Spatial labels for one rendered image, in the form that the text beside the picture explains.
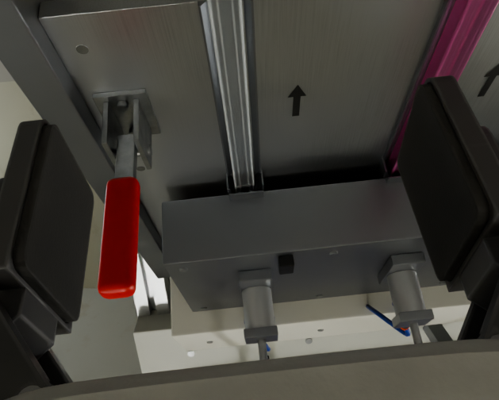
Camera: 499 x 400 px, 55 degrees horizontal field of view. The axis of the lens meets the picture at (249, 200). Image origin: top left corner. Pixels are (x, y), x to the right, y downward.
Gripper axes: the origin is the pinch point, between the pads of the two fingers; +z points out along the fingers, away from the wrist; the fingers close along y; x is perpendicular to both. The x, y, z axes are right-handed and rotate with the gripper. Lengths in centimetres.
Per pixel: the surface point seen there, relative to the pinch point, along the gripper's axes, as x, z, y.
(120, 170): -9.4, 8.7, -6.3
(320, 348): -45.0, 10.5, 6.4
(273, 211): -18.3, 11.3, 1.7
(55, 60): -4.5, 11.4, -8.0
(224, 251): -18.7, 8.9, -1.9
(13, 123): -245, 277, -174
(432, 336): -42.2, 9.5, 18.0
